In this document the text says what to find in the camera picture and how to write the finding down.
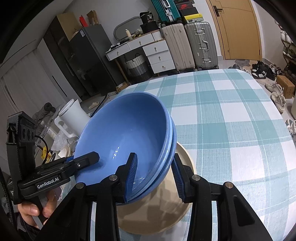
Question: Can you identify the beige hard suitcase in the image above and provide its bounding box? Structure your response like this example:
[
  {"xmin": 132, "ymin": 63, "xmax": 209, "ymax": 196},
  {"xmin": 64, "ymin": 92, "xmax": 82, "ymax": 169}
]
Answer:
[{"xmin": 161, "ymin": 23, "xmax": 195, "ymax": 71}]

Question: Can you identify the black refrigerator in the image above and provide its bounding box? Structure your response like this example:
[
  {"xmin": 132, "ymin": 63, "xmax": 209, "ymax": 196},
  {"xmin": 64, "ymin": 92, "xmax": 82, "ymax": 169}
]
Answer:
[{"xmin": 43, "ymin": 13, "xmax": 125, "ymax": 100}]

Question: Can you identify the small brown cardboard box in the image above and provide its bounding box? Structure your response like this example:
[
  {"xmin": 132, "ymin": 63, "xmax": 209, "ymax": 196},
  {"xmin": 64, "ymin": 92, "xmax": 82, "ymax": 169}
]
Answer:
[{"xmin": 276, "ymin": 75, "xmax": 295, "ymax": 99}]

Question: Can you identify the woven laundry basket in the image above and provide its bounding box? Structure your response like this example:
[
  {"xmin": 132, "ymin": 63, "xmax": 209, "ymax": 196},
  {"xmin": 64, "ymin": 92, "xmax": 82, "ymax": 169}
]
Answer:
[{"xmin": 125, "ymin": 54, "xmax": 152, "ymax": 82}]

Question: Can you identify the blue bowl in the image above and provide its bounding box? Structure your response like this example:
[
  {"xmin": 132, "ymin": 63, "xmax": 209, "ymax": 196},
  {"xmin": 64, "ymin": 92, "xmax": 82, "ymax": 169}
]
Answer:
[
  {"xmin": 75, "ymin": 92, "xmax": 173, "ymax": 192},
  {"xmin": 116, "ymin": 123, "xmax": 177, "ymax": 206}
]

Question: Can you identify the black cable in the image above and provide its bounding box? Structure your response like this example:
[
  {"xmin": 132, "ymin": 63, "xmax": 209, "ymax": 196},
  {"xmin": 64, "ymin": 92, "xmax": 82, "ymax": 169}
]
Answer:
[{"xmin": 34, "ymin": 135, "xmax": 56, "ymax": 163}]

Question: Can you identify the white drawer desk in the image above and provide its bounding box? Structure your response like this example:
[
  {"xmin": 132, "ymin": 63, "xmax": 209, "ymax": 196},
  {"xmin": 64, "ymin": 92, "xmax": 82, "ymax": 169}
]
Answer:
[{"xmin": 106, "ymin": 30, "xmax": 176, "ymax": 74}]

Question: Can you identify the teal plaid tablecloth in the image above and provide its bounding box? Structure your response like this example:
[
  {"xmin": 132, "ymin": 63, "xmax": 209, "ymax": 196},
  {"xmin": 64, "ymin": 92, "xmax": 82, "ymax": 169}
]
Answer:
[{"xmin": 123, "ymin": 69, "xmax": 295, "ymax": 240}]

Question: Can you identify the oval mirror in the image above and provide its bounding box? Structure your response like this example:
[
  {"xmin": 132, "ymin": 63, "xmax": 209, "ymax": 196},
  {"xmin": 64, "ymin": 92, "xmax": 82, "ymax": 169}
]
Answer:
[{"xmin": 113, "ymin": 16, "xmax": 142, "ymax": 41}]

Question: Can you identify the silver aluminium suitcase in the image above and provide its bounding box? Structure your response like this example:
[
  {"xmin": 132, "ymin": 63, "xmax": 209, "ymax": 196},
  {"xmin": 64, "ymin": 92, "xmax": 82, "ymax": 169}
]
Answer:
[{"xmin": 185, "ymin": 21, "xmax": 219, "ymax": 71}]

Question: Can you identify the left hand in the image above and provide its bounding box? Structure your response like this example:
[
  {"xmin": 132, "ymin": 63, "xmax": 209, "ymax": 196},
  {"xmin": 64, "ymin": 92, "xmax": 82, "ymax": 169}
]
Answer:
[{"xmin": 17, "ymin": 190, "xmax": 57, "ymax": 229}]

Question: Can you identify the cream plate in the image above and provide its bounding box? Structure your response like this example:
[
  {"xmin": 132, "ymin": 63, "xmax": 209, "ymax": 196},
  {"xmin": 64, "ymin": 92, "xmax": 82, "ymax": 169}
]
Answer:
[{"xmin": 116, "ymin": 142, "xmax": 197, "ymax": 235}]

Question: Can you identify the wooden door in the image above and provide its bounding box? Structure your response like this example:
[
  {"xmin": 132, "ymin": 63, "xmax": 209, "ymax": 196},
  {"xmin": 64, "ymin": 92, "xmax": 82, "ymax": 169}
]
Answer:
[{"xmin": 207, "ymin": 0, "xmax": 262, "ymax": 61}]

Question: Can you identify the white electric kettle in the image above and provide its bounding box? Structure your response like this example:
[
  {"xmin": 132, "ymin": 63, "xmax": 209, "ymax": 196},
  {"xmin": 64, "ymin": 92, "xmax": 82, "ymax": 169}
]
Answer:
[{"xmin": 54, "ymin": 99, "xmax": 90, "ymax": 138}]

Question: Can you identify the teal suitcase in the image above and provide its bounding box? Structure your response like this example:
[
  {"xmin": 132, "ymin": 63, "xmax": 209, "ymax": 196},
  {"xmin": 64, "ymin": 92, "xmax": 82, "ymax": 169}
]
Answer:
[{"xmin": 151, "ymin": 0, "xmax": 181, "ymax": 24}]

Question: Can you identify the wooden shoe rack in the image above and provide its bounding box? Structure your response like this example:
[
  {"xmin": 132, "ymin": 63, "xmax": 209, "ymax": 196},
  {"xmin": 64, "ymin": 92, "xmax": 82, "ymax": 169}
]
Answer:
[{"xmin": 275, "ymin": 20, "xmax": 295, "ymax": 81}]

